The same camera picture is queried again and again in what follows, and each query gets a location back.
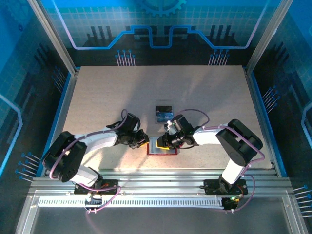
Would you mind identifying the white slotted cable duct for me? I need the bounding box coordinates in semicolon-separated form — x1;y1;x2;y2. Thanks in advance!
38;196;225;208

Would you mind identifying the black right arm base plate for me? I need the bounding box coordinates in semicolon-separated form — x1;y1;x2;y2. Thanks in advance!
204;179;249;195

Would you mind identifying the aluminium table frame rail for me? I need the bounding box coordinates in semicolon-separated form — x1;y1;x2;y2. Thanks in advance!
29;169;293;195

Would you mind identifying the black controller board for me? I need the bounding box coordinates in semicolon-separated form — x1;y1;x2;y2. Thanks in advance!
223;196;241;211

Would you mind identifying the red leather card holder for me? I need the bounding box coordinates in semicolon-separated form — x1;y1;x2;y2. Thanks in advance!
146;136;180;156

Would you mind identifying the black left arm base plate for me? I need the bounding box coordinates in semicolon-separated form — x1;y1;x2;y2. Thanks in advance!
74;179;120;195

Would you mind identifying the aluminium frame post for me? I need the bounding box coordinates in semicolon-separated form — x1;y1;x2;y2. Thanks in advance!
26;0;81;74
245;0;293;71

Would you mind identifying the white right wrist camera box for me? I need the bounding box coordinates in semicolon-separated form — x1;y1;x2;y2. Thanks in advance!
163;120;176;135

